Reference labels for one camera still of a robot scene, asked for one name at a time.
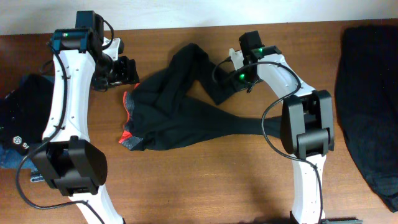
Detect black leggings red grey waistband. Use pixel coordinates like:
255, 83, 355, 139
119, 43, 281, 151

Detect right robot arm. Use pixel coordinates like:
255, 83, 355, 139
229, 31, 335, 223

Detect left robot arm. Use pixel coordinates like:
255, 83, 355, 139
29, 11, 139, 223

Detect folded black shirt with logo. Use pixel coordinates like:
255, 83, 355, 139
0, 73, 55, 156

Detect black garment pile right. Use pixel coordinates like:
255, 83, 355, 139
335, 25, 397, 213

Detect folded blue jeans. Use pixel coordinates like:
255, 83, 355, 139
0, 73, 55, 183

